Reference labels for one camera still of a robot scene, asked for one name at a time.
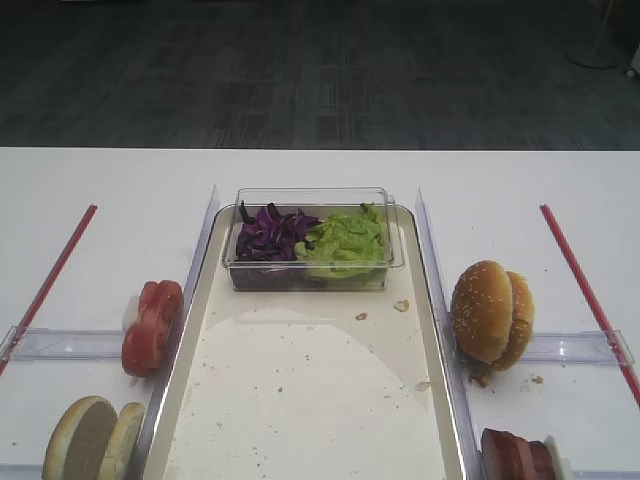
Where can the green lettuce leaves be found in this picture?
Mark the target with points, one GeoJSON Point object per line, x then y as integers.
{"type": "Point", "coordinates": [345, 245]}

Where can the red tomato slices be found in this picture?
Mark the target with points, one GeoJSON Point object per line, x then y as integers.
{"type": "Point", "coordinates": [144, 348]}

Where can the white tomato pusher block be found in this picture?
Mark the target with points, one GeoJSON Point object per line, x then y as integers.
{"type": "Point", "coordinates": [130, 315]}

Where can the brown meat patties stack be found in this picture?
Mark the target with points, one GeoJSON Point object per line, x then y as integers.
{"type": "Point", "coordinates": [509, 457]}

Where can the clear tomato pusher track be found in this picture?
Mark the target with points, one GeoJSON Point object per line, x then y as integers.
{"type": "Point", "coordinates": [43, 344]}

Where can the clear plastic salad container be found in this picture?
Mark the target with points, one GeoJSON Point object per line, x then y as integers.
{"type": "Point", "coordinates": [321, 203]}

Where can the purple cabbage shreds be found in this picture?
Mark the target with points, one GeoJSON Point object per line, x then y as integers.
{"type": "Point", "coordinates": [270, 235]}

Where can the left long clear divider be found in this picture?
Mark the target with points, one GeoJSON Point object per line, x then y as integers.
{"type": "Point", "coordinates": [160, 393]}

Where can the white metal serving tray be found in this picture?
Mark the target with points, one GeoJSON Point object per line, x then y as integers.
{"type": "Point", "coordinates": [308, 385]}

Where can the sesame top bun, outer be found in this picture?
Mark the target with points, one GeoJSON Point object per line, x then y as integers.
{"type": "Point", "coordinates": [481, 311]}

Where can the sesame bun, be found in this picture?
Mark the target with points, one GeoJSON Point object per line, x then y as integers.
{"type": "Point", "coordinates": [521, 330]}
{"type": "Point", "coordinates": [481, 311]}

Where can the sesame top bun, inner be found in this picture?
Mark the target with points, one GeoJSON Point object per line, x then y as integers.
{"type": "Point", "coordinates": [521, 330]}

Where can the clear bun pusher track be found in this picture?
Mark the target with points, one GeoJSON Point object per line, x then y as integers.
{"type": "Point", "coordinates": [600, 348]}

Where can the bottom bun, inner left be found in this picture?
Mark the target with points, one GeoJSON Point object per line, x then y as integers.
{"type": "Point", "coordinates": [121, 444]}

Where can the bottom bun, outer left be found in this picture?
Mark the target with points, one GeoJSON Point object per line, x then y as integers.
{"type": "Point", "coordinates": [78, 442]}

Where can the white patty pusher block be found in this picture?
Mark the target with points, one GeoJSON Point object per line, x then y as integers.
{"type": "Point", "coordinates": [562, 466]}

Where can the metal stanchion base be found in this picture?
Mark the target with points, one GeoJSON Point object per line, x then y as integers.
{"type": "Point", "coordinates": [597, 52]}

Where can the clear patty pusher track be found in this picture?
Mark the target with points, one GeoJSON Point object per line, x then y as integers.
{"type": "Point", "coordinates": [605, 475]}

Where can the right red rail strip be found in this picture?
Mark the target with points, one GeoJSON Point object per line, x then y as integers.
{"type": "Point", "coordinates": [590, 300]}

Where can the red rail strip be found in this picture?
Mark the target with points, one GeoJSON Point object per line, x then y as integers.
{"type": "Point", "coordinates": [55, 275]}
{"type": "Point", "coordinates": [590, 300]}

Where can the left red rail strip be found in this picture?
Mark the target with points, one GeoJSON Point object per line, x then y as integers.
{"type": "Point", "coordinates": [55, 275]}

